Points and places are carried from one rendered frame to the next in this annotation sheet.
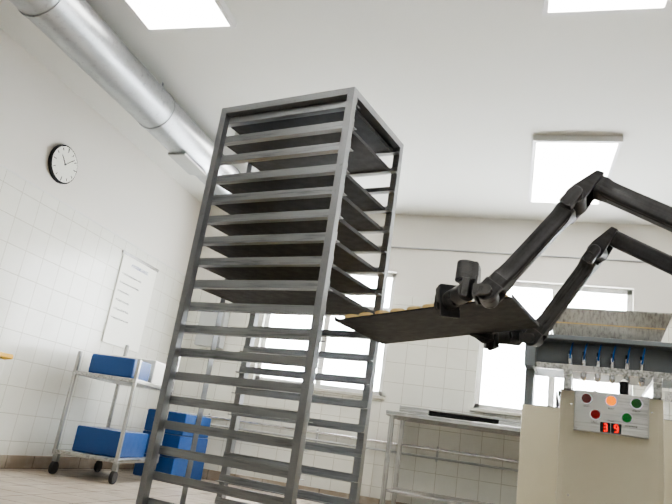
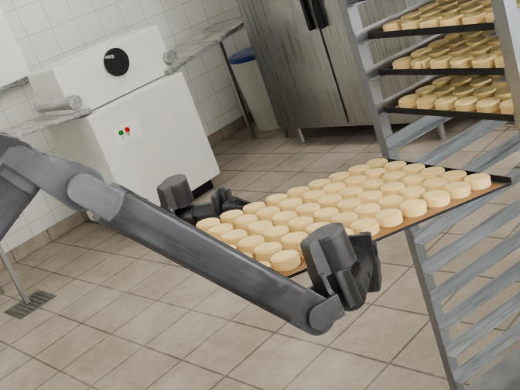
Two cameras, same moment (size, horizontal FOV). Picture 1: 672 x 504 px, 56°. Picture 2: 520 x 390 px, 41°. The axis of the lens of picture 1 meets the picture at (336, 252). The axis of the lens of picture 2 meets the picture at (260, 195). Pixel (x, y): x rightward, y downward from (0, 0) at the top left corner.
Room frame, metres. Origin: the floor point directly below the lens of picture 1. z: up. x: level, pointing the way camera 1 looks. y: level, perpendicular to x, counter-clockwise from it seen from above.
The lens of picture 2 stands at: (2.81, -1.51, 1.52)
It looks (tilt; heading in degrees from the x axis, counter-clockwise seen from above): 20 degrees down; 125
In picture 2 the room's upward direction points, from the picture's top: 20 degrees counter-clockwise
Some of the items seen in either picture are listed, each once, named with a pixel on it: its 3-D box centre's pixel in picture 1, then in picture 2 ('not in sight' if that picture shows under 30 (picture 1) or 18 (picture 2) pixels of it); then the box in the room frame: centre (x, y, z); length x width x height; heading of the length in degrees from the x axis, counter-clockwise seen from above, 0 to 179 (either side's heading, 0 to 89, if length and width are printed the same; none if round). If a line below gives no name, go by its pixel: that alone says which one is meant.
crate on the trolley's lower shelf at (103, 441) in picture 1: (112, 441); not in sight; (5.61, 1.61, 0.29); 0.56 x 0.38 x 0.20; 171
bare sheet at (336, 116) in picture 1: (310, 137); not in sight; (2.50, 0.18, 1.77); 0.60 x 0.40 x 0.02; 59
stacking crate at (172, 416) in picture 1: (179, 423); not in sight; (6.50, 1.26, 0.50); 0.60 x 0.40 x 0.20; 165
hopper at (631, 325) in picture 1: (605, 330); not in sight; (3.05, -1.37, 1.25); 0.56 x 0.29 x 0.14; 67
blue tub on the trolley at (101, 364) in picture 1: (120, 368); not in sight; (5.41, 1.62, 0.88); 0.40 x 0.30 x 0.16; 77
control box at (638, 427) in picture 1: (610, 413); not in sight; (2.25, -1.03, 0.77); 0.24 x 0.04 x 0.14; 67
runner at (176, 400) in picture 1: (233, 408); (507, 213); (2.32, 0.27, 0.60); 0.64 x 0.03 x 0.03; 59
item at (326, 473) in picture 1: (285, 466); not in sight; (2.66, 0.07, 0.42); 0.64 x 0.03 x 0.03; 59
